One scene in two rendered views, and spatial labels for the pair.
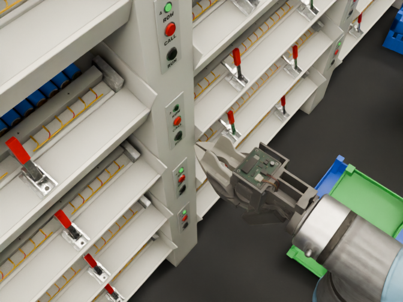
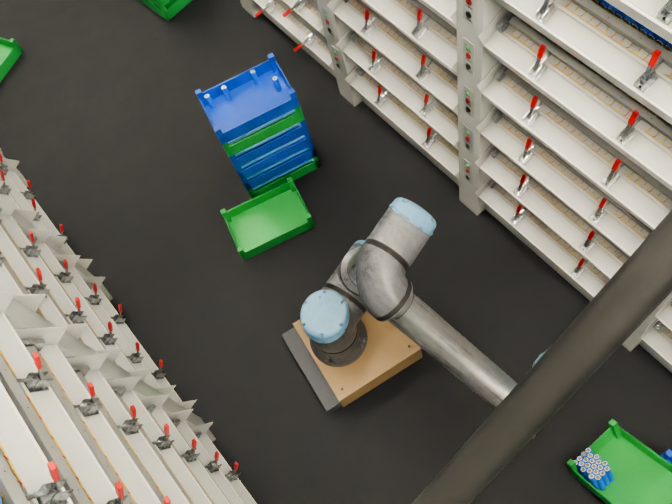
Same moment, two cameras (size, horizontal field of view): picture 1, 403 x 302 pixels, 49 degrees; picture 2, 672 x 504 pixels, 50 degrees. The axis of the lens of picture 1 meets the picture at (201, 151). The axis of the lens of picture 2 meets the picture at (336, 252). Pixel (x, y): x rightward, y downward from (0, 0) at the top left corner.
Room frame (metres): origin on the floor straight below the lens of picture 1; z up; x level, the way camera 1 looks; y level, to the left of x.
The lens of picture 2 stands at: (0.02, -0.78, 2.39)
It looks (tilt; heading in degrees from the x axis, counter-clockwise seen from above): 63 degrees down; 120
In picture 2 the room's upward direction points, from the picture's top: 21 degrees counter-clockwise
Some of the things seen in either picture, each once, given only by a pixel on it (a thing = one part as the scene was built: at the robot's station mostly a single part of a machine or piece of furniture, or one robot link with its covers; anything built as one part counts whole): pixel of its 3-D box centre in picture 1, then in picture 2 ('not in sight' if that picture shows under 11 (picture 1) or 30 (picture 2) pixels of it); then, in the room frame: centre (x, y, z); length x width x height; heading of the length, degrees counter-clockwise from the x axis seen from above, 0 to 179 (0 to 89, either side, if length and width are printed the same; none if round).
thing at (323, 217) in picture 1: (317, 226); not in sight; (0.25, -0.17, 0.64); 0.10 x 0.05 x 0.09; 140
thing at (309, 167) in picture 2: not in sight; (274, 160); (-0.88, 0.60, 0.04); 0.30 x 0.20 x 0.08; 37
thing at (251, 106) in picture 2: not in sight; (247, 98); (-0.88, 0.60, 0.44); 0.30 x 0.20 x 0.08; 37
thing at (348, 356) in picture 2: not in sight; (336, 334); (-0.47, -0.12, 0.20); 0.19 x 0.19 x 0.10
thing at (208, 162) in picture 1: (211, 160); not in sight; (0.36, -0.02, 0.64); 0.09 x 0.03 x 0.06; 50
